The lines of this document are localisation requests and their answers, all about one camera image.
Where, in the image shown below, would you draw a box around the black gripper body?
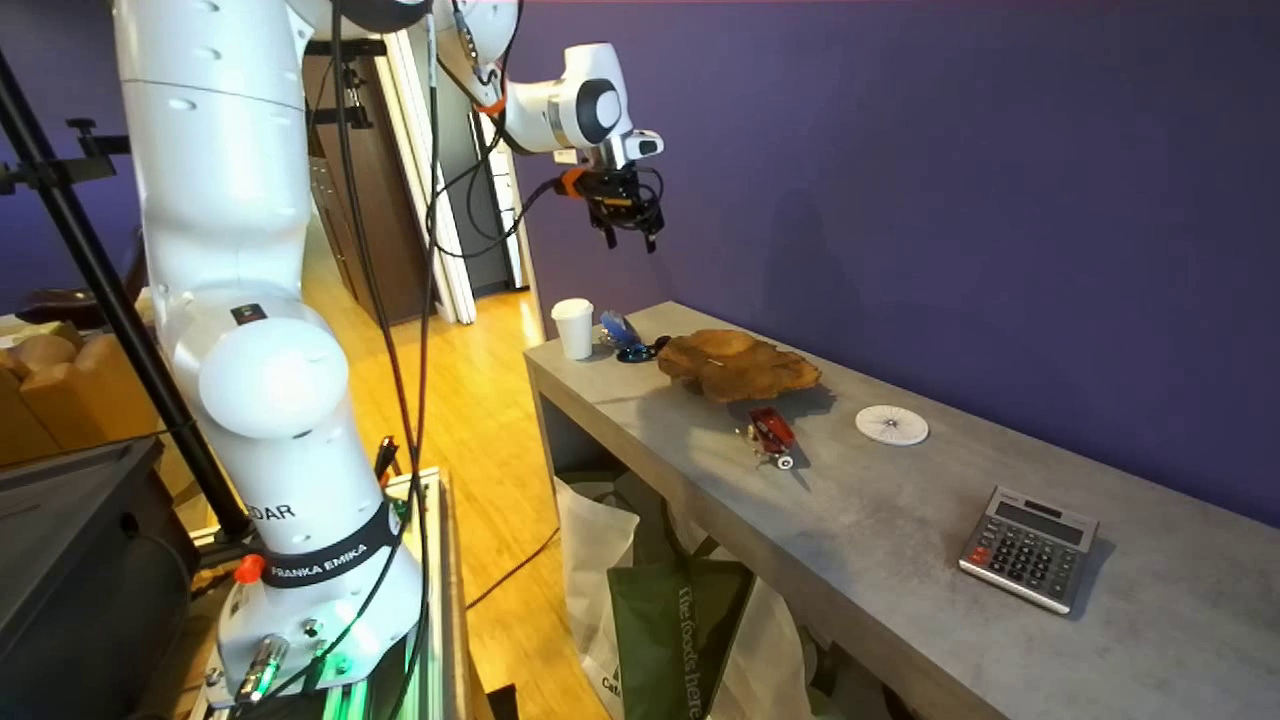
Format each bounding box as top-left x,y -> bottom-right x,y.
581,163 -> 667,229

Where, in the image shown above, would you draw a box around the blue masking tape roll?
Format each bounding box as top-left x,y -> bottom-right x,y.
594,310 -> 646,359

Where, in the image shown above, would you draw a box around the white paper cup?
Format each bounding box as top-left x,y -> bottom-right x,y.
547,292 -> 600,366

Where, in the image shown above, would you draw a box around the blue sunglasses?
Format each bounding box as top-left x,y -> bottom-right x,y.
613,333 -> 677,368

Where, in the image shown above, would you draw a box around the red multi-tool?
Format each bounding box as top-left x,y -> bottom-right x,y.
742,405 -> 813,479

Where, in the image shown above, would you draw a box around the white plastic bag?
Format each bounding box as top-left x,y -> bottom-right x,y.
547,471 -> 821,720

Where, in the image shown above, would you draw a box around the white compact disc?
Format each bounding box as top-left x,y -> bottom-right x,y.
852,402 -> 937,451

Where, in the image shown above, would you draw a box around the green shopping bag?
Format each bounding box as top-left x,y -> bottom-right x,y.
603,550 -> 759,720

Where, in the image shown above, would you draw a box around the grey desk calculator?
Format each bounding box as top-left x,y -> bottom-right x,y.
951,479 -> 1104,620

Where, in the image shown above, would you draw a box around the brown cardboard box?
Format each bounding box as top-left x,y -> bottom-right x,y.
0,317 -> 209,508

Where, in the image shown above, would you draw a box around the black cabinet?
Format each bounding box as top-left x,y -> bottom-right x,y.
0,433 -> 202,720

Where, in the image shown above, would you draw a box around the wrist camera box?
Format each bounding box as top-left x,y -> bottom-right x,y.
620,126 -> 667,171

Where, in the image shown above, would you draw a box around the black cable bundle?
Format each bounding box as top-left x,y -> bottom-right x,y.
317,0 -> 671,720

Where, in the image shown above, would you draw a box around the black camera stand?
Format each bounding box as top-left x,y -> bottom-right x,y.
0,32 -> 391,553

